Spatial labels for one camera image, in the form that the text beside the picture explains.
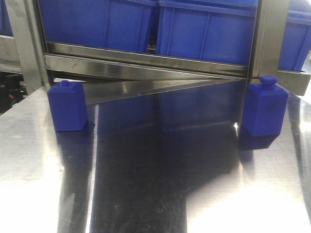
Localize blue block part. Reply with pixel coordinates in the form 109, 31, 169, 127
47, 80, 88, 132

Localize blue bin on rack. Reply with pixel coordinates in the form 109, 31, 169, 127
156, 0, 256, 66
278, 0, 311, 72
39, 0, 158, 53

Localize blue bin left on rack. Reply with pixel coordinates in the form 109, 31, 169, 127
39, 0, 158, 53

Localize blue bottle-shaped part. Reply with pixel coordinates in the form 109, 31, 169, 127
242, 75, 289, 136

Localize blue bin centre on rack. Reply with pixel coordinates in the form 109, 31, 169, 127
156, 0, 256, 66

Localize stainless steel shelf rack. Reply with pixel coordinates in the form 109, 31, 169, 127
0, 0, 311, 95

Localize blue bin right on rack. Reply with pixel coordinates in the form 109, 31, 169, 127
278, 0, 311, 72

